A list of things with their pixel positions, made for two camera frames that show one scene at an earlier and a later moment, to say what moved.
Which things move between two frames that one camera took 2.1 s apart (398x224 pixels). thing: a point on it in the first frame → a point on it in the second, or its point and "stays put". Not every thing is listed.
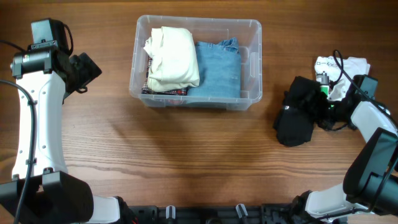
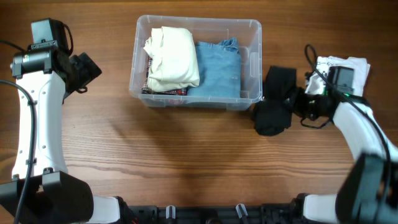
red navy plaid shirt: [146, 89] stays put
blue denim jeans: [219, 68] stays put
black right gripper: [328, 124] → [295, 103]
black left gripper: [89, 69] stays put
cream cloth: [173, 58] stays put
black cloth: [294, 124] → [273, 114]
